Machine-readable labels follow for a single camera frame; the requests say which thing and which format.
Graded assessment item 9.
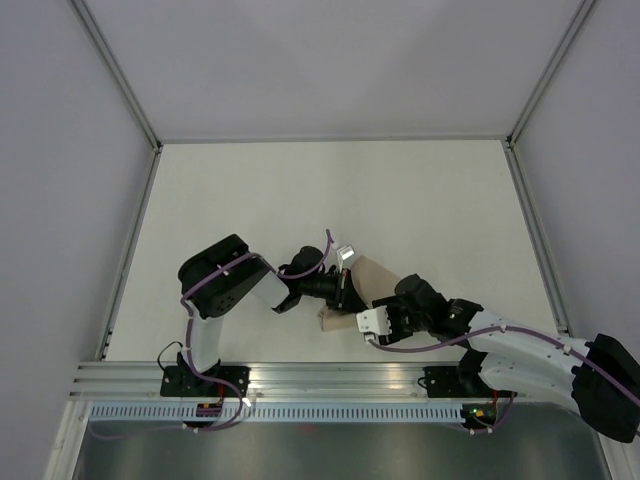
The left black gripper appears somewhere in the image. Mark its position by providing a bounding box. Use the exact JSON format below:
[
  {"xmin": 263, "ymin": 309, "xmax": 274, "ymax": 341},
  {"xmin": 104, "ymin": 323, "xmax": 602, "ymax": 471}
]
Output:
[{"xmin": 300, "ymin": 270, "xmax": 363, "ymax": 316}]

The beige cloth napkin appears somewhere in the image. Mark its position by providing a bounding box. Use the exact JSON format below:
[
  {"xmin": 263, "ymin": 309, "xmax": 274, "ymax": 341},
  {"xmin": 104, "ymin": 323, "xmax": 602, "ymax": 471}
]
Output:
[{"xmin": 319, "ymin": 256, "xmax": 401, "ymax": 333}]

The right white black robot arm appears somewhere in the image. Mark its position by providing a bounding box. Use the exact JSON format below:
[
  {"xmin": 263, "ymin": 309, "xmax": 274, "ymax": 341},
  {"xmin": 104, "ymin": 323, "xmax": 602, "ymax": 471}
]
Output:
[{"xmin": 357, "ymin": 275, "xmax": 639, "ymax": 443}]

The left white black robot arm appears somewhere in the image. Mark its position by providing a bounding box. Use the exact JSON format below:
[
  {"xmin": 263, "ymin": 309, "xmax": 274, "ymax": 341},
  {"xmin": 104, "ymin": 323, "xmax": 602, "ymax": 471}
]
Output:
[{"xmin": 178, "ymin": 230, "xmax": 367, "ymax": 396}]

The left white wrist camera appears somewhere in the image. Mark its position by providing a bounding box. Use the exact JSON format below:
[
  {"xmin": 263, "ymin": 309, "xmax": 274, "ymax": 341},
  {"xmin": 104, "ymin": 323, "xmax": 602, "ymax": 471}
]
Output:
[{"xmin": 336, "ymin": 245, "xmax": 356, "ymax": 269}]

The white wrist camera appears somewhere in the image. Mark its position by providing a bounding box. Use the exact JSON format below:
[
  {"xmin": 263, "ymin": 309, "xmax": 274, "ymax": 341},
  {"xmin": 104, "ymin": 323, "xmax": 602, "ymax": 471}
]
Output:
[
  {"xmin": 336, "ymin": 245, "xmax": 356, "ymax": 269},
  {"xmin": 356, "ymin": 306, "xmax": 391, "ymax": 341}
]

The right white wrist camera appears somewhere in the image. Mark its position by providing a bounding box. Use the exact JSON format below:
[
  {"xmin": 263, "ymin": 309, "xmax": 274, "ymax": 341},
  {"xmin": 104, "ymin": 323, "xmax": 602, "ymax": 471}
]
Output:
[{"xmin": 356, "ymin": 306, "xmax": 391, "ymax": 341}]

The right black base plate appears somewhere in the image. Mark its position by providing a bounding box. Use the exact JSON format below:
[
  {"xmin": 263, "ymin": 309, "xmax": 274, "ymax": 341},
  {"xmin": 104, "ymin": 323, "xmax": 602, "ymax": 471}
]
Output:
[{"xmin": 416, "ymin": 366, "xmax": 512, "ymax": 399}]

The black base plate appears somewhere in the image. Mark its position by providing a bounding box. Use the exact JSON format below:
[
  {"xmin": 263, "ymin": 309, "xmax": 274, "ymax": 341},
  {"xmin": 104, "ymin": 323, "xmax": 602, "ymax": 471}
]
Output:
[
  {"xmin": 416, "ymin": 366, "xmax": 512, "ymax": 399},
  {"xmin": 160, "ymin": 365, "xmax": 251, "ymax": 398}
]

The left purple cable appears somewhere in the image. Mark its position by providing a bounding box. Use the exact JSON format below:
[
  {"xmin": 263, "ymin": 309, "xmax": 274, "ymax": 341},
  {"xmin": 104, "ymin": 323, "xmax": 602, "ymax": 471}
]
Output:
[{"xmin": 180, "ymin": 228, "xmax": 337, "ymax": 374}]

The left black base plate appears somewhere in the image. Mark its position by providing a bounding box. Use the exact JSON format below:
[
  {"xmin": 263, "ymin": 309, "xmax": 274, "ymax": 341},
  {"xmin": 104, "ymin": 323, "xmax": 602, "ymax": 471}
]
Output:
[{"xmin": 160, "ymin": 365, "xmax": 251, "ymax": 398}]

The aluminium mounting rail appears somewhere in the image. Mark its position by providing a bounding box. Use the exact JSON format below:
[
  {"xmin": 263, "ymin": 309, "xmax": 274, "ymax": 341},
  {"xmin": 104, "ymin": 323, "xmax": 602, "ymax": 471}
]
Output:
[{"xmin": 69, "ymin": 361, "xmax": 455, "ymax": 403}]

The white slotted cable duct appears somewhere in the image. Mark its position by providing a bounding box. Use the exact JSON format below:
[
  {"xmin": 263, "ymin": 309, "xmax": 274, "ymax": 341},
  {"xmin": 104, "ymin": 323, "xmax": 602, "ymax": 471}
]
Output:
[{"xmin": 90, "ymin": 402, "xmax": 463, "ymax": 423}]

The left aluminium frame post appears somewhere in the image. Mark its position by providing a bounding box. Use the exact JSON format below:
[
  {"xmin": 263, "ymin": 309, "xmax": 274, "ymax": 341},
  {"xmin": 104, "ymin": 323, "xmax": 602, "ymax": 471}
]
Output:
[{"xmin": 69, "ymin": 0, "xmax": 162, "ymax": 151}]

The aluminium frame post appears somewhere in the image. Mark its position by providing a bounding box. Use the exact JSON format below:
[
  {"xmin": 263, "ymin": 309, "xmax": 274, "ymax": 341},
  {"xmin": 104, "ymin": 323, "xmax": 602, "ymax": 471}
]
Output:
[
  {"xmin": 69, "ymin": 0, "xmax": 162, "ymax": 151},
  {"xmin": 503, "ymin": 0, "xmax": 599, "ymax": 149}
]

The right aluminium frame post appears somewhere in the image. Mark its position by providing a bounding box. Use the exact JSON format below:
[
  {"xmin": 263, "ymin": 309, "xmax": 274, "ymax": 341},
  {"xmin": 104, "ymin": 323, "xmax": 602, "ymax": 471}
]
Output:
[{"xmin": 503, "ymin": 0, "xmax": 599, "ymax": 149}]

